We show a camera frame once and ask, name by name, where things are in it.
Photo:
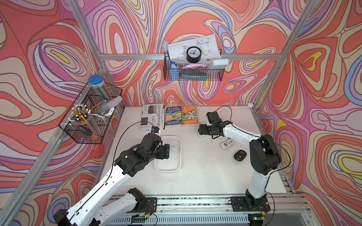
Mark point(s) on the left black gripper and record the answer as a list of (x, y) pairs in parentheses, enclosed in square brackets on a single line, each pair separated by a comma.
[(163, 153)]

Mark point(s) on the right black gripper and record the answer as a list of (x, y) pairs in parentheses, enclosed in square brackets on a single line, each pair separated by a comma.
[(202, 130)]

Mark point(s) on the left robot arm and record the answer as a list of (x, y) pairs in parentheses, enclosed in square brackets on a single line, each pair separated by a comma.
[(93, 210)]

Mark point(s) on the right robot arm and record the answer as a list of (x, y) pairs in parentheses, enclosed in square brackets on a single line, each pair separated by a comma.
[(264, 156)]

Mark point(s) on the white storage tray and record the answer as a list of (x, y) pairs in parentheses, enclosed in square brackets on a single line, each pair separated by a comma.
[(174, 162)]

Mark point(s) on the black mouse front right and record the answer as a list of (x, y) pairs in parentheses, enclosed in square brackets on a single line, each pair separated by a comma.
[(240, 155)]

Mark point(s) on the white box in basket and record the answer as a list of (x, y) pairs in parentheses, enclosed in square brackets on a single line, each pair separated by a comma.
[(218, 64)]

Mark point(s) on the orange treehouse book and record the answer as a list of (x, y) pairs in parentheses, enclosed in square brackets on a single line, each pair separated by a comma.
[(189, 116)]

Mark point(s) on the blue treehouse book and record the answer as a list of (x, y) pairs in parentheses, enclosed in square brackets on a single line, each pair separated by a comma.
[(173, 116)]

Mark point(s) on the folded newspaper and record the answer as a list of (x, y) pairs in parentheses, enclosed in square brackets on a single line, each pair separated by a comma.
[(152, 115)]

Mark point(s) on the pink notepad in basket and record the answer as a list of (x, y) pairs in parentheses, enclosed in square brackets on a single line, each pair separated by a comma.
[(190, 66)]

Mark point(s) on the black round clock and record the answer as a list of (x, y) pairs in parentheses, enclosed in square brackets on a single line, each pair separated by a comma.
[(193, 54)]

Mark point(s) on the white paper sheet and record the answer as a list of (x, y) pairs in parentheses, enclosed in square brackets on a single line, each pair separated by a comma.
[(201, 50)]

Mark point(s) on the clear cup of pens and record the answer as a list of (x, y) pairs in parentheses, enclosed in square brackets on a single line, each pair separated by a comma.
[(81, 117)]

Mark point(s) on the blue lid pencil jar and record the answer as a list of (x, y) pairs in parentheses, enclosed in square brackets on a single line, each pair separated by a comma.
[(99, 87)]

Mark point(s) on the black wire wall basket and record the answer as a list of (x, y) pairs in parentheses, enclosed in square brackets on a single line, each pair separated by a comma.
[(178, 72)]

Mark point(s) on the black wire side basket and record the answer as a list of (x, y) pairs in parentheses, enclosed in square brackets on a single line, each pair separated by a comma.
[(90, 98)]

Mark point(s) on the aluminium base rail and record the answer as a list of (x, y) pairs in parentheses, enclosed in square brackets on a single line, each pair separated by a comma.
[(275, 210)]

